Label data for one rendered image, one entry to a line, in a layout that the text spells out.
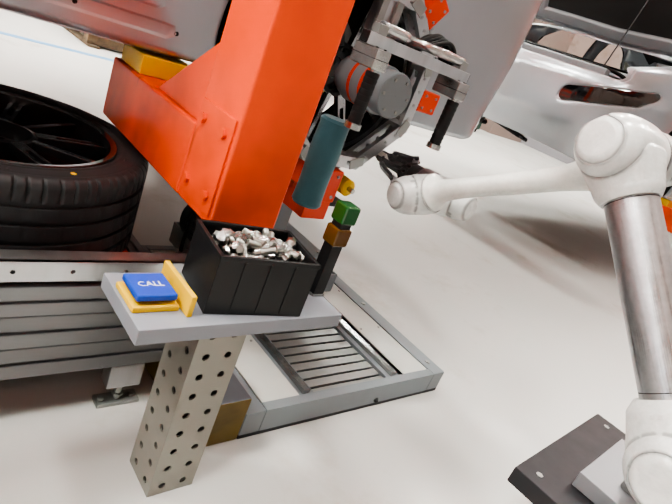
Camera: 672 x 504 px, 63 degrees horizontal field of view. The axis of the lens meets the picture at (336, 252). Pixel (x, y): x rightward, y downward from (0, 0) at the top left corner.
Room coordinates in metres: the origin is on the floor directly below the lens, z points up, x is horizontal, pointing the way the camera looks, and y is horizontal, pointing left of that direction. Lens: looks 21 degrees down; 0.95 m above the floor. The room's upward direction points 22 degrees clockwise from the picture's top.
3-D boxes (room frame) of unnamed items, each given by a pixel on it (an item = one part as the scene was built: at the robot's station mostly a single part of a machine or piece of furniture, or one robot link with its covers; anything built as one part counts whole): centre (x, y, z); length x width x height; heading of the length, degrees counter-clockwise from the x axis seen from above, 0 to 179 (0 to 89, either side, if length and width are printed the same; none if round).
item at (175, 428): (0.89, 0.17, 0.21); 0.10 x 0.10 x 0.42; 47
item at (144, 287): (0.79, 0.26, 0.47); 0.07 x 0.07 x 0.02; 47
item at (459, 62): (1.69, -0.02, 1.03); 0.19 x 0.18 x 0.11; 47
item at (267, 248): (0.92, 0.14, 0.51); 0.20 x 0.14 x 0.13; 129
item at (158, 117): (1.34, 0.50, 0.69); 0.52 x 0.17 x 0.35; 47
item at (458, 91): (1.68, -0.13, 0.93); 0.09 x 0.05 x 0.05; 47
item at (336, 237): (1.06, 0.01, 0.59); 0.04 x 0.04 x 0.04; 47
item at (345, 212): (1.06, 0.01, 0.64); 0.04 x 0.04 x 0.04; 47
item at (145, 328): (0.91, 0.15, 0.44); 0.43 x 0.17 x 0.03; 137
